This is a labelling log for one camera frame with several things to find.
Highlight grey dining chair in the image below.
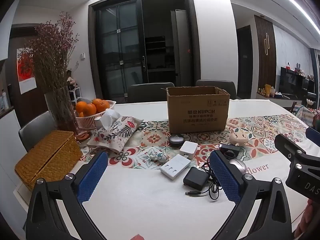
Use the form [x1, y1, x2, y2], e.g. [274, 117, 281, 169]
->
[195, 80, 237, 100]
[127, 82, 175, 103]
[18, 111, 57, 152]

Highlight black adapter cable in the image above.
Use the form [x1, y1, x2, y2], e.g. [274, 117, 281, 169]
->
[185, 160, 223, 202]

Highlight patterned table runner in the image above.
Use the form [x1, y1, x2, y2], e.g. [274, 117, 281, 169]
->
[80, 114, 311, 170]

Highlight white cube charger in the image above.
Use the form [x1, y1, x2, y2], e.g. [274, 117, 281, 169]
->
[179, 141, 198, 160]

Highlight red wall calendar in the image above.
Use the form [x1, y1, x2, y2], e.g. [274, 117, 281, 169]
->
[16, 47, 38, 95]

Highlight black television cabinet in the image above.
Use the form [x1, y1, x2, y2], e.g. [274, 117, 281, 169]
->
[279, 66, 320, 101]

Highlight white tissue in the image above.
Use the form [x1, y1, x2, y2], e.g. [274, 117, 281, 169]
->
[99, 109, 122, 131]

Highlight silver oval case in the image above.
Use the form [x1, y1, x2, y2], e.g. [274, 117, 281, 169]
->
[229, 158, 247, 175]

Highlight dried pink flowers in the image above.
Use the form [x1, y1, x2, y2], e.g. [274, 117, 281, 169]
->
[24, 11, 80, 96]

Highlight dark sliding glass door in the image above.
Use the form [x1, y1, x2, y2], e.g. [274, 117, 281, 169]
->
[88, 0, 200, 103]

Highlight floral fabric tissue cover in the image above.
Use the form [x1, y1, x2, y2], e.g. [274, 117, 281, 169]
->
[87, 116, 145, 153]

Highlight pink plastic fruit basket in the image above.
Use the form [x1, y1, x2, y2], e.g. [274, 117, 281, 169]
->
[74, 100, 117, 131]

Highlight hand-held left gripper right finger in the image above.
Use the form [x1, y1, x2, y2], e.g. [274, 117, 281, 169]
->
[209, 151, 293, 240]

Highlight colourful cloth pile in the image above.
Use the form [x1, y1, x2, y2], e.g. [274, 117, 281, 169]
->
[294, 102, 320, 128]

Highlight brown cardboard box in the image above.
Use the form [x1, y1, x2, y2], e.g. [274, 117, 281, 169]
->
[166, 86, 230, 134]

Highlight white power strip adapter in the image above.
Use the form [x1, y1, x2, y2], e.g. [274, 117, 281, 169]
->
[160, 154, 192, 180]

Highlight person's right hand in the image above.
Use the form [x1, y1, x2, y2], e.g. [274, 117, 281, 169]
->
[295, 199, 320, 238]

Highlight dark round earbud case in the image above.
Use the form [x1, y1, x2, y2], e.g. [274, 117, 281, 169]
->
[168, 134, 185, 147]

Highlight small blue-haired figurine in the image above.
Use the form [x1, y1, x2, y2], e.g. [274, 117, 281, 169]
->
[147, 152, 167, 162]

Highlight glass vase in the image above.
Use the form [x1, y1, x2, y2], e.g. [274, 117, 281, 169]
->
[44, 86, 78, 135]

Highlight wooden slat wall panel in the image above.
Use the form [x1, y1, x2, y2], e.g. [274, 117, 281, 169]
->
[254, 15, 277, 81]

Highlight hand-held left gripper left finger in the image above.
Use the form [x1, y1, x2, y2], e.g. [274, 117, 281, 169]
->
[25, 151, 118, 240]

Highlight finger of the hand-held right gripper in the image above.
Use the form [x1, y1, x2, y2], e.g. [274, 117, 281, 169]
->
[305, 127, 320, 143]
[274, 133, 320, 172]

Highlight beige round gadget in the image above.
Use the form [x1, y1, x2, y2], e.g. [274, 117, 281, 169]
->
[229, 130, 249, 146]

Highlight black rectangular device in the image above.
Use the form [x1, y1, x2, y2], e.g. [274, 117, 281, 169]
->
[219, 143, 244, 159]

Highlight black power adapter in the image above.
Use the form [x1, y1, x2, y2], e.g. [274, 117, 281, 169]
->
[183, 167, 208, 191]

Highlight woven wicker box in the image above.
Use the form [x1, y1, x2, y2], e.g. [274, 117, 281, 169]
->
[14, 130, 83, 192]

